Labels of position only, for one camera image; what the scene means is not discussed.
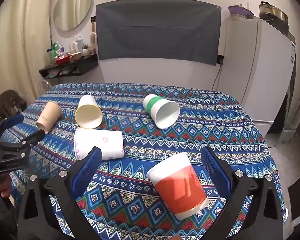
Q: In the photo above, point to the orange banded white cup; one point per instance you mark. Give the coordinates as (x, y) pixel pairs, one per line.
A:
(180, 185)

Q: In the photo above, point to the beige paper cup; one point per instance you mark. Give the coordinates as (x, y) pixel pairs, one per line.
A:
(48, 116)

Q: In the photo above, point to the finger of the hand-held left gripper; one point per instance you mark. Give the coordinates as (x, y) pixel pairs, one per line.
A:
(11, 121)
(27, 140)

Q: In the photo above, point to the beige curtain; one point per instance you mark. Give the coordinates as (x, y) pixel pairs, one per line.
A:
(17, 42)

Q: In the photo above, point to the round wall mirror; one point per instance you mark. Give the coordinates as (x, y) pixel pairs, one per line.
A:
(73, 7)

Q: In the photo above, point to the white cup with pink hearts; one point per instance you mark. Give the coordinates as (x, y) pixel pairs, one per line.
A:
(103, 143)

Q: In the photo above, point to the white spray bottle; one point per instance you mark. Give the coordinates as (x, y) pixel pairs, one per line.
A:
(78, 43)

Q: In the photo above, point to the purple bowl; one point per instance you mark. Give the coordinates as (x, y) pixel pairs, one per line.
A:
(240, 11)

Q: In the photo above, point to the green bottle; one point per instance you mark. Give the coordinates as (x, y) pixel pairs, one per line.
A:
(56, 48)

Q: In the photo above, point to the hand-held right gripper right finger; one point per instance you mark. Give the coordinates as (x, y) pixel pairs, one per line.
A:
(216, 171)

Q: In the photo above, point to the tall beige bottle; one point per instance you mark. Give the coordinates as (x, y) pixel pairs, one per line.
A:
(93, 38)

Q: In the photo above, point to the wooden bowl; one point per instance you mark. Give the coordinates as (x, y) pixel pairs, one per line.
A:
(76, 55)

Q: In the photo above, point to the metal cooking pot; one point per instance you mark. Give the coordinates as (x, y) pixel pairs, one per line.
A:
(273, 11)

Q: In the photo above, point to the grey cloth cover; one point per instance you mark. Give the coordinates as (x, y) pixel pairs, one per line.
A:
(157, 30)

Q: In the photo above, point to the wall socket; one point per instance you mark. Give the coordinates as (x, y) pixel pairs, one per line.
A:
(220, 59)

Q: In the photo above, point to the green banded white cup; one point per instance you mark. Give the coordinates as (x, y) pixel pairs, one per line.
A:
(161, 113)

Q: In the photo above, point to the yellow paper cup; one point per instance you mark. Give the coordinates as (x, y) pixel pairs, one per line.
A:
(88, 116)

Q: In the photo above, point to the dark chair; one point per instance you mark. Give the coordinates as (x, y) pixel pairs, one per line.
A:
(10, 102)

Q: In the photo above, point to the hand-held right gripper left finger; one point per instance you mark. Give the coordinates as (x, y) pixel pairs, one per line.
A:
(86, 171)

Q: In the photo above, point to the small potted plant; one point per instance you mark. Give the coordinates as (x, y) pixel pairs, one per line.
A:
(85, 50)

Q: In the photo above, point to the blue patterned tablecloth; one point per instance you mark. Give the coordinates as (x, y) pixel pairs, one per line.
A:
(140, 137)

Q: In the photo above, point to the black wall shelf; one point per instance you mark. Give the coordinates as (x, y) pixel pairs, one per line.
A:
(83, 65)

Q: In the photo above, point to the person's left hand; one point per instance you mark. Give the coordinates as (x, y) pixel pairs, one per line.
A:
(4, 188)

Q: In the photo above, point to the white refrigerator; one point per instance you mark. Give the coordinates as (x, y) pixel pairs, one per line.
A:
(255, 75)

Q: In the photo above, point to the red tray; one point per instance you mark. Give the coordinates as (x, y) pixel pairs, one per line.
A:
(62, 60)

